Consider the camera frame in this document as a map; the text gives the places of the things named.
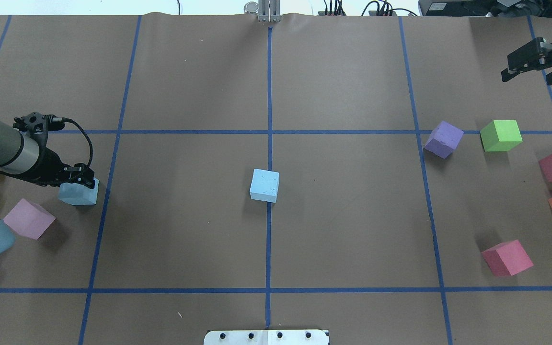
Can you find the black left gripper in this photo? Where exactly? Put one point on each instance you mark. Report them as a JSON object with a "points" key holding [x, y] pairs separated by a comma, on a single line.
{"points": [[50, 167]]}

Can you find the light blue foam block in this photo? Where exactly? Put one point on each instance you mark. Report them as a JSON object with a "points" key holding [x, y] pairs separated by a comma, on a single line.
{"points": [[79, 195], [264, 185]]}

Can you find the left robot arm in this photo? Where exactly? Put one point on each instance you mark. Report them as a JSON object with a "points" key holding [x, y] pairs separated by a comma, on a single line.
{"points": [[24, 155]]}

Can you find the light pink foam block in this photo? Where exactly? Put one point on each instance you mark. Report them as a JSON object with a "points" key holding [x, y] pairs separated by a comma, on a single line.
{"points": [[29, 219]]}

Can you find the green foam block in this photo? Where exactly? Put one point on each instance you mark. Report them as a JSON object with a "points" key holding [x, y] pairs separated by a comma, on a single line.
{"points": [[501, 135]]}

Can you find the purple foam block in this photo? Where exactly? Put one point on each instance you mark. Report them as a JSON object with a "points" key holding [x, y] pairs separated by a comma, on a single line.
{"points": [[444, 139]]}

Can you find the dark pink foam block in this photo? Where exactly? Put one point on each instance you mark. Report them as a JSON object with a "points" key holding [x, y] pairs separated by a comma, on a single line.
{"points": [[507, 258]]}

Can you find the white mounting plate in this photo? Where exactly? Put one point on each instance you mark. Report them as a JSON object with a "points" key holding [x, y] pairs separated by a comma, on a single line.
{"points": [[268, 337]]}

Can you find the aluminium frame post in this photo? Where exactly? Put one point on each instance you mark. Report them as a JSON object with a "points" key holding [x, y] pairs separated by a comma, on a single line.
{"points": [[266, 11]]}

